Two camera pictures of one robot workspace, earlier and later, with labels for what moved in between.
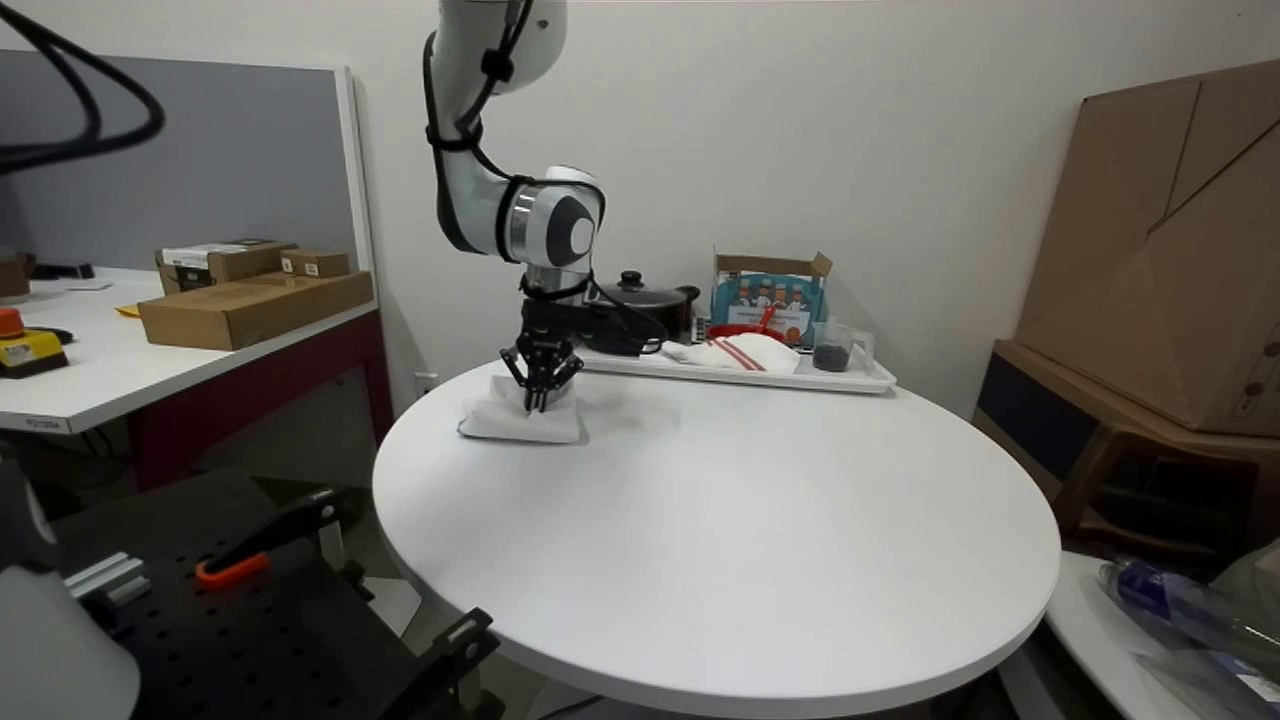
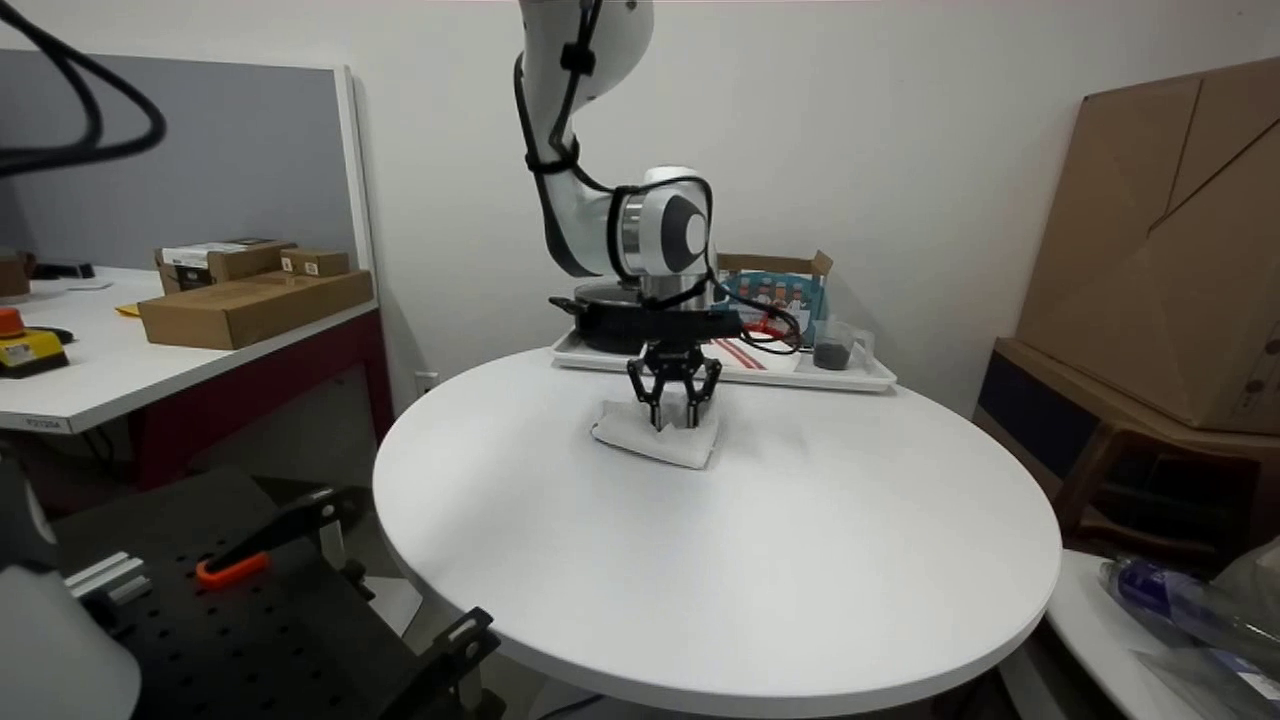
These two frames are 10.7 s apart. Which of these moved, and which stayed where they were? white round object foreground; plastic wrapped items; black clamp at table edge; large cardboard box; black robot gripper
Moved: black robot gripper
Stayed: black clamp at table edge; white round object foreground; plastic wrapped items; large cardboard box
